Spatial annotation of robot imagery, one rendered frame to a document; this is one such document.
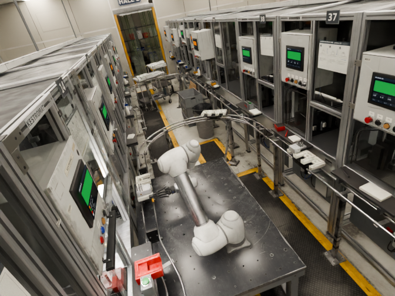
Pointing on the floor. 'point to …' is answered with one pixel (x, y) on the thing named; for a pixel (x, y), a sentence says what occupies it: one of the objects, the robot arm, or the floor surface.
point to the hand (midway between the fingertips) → (153, 195)
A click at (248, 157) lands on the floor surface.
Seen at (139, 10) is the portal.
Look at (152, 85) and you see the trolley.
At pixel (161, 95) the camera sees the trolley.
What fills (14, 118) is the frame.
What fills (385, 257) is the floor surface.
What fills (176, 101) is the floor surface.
